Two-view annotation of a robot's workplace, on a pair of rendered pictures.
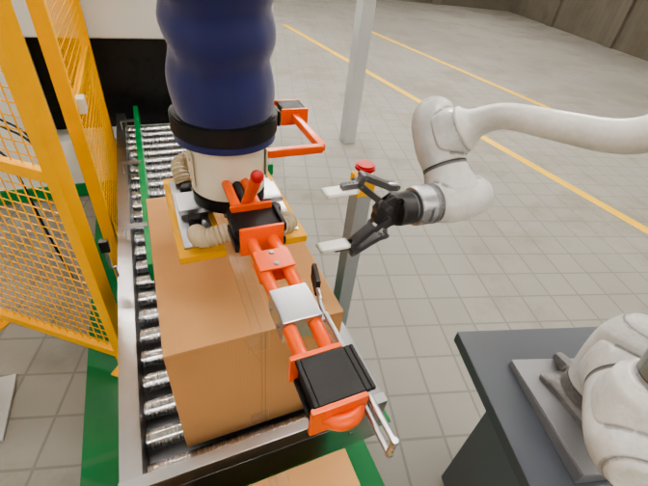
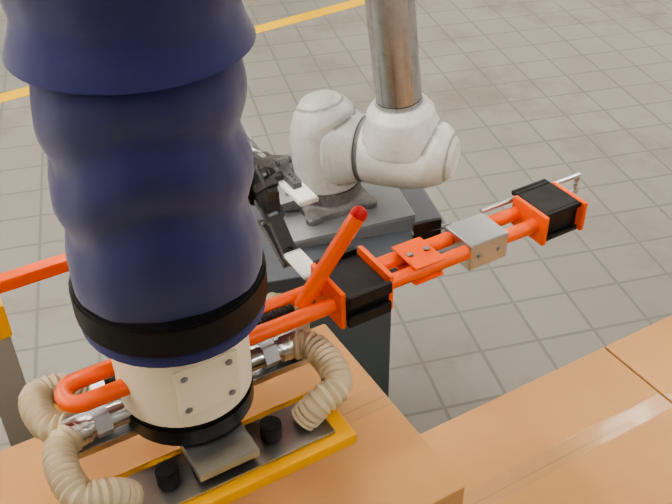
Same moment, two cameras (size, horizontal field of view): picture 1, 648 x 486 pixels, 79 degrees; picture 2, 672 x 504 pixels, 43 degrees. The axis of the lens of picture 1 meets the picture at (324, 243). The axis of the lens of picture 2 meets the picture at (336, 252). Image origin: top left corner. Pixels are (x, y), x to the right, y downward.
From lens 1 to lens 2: 1.27 m
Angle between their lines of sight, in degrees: 70
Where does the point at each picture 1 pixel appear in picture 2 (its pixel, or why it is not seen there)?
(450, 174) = not seen: hidden behind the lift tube
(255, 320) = (370, 406)
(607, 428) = (425, 154)
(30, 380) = not seen: outside the picture
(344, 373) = (543, 191)
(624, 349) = (340, 125)
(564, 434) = (377, 219)
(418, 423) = not seen: hidden behind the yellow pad
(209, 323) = (392, 453)
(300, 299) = (472, 226)
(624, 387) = (405, 123)
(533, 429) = (369, 244)
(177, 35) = (238, 167)
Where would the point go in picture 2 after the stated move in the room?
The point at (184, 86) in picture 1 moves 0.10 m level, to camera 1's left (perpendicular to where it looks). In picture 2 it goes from (243, 235) to (240, 295)
